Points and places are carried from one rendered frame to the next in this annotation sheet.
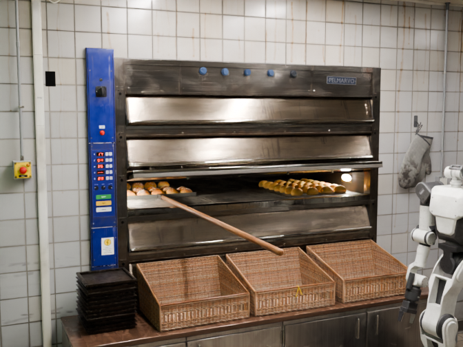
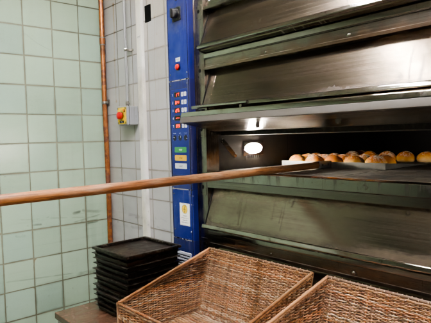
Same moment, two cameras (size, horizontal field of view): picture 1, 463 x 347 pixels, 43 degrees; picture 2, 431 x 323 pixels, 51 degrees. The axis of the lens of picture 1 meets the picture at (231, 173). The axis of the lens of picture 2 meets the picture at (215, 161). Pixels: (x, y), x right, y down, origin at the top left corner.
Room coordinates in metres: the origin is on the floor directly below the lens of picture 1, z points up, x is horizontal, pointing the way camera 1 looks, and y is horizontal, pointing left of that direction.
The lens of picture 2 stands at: (2.94, -1.30, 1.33)
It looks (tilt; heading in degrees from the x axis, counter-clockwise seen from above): 3 degrees down; 72
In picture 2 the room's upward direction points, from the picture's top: 1 degrees counter-clockwise
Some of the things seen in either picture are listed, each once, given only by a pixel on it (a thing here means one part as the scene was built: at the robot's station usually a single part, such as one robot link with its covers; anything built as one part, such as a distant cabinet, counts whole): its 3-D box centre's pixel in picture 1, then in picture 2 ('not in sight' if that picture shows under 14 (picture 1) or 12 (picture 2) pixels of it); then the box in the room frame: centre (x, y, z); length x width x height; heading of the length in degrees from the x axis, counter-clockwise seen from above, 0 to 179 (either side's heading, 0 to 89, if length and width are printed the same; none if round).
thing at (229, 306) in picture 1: (191, 290); (213, 307); (3.42, 0.24, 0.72); 0.56 x 0.49 x 0.28; 114
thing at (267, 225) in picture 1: (259, 225); (404, 236); (3.90, -0.19, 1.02); 1.79 x 0.11 x 0.19; 113
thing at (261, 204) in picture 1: (258, 204); (408, 189); (3.92, -0.18, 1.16); 1.80 x 0.06 x 0.04; 113
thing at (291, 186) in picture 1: (301, 186); not in sight; (4.53, -0.55, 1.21); 0.61 x 0.48 x 0.06; 23
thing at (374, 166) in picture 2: (152, 193); (350, 162); (4.24, 0.58, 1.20); 0.55 x 0.36 x 0.03; 114
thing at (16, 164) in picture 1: (22, 169); (127, 115); (3.26, 1.17, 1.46); 0.10 x 0.07 x 0.10; 113
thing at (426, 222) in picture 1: (426, 224); not in sight; (3.40, -1.15, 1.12); 0.13 x 0.12 x 0.22; 30
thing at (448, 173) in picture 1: (455, 175); not in sight; (3.20, -1.23, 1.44); 0.10 x 0.07 x 0.09; 27
